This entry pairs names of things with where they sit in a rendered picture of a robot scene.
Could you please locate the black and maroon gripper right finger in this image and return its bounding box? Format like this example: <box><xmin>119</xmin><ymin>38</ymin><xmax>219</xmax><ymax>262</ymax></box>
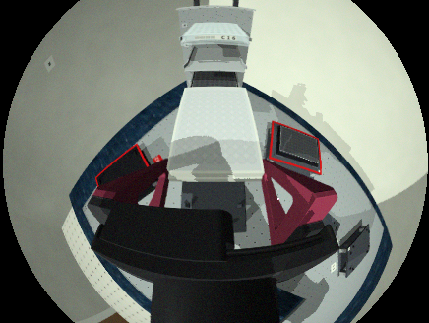
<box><xmin>261</xmin><ymin>159</ymin><xmax>337</xmax><ymax>245</ymax></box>

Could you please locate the grey shelf rack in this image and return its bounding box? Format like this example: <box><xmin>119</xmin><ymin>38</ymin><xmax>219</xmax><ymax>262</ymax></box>
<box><xmin>178</xmin><ymin>7</ymin><xmax>254</xmax><ymax>88</ymax></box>

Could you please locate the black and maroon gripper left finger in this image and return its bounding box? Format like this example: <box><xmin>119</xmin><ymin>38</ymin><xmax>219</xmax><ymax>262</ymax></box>
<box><xmin>93</xmin><ymin>159</ymin><xmax>169</xmax><ymax>207</ymax></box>

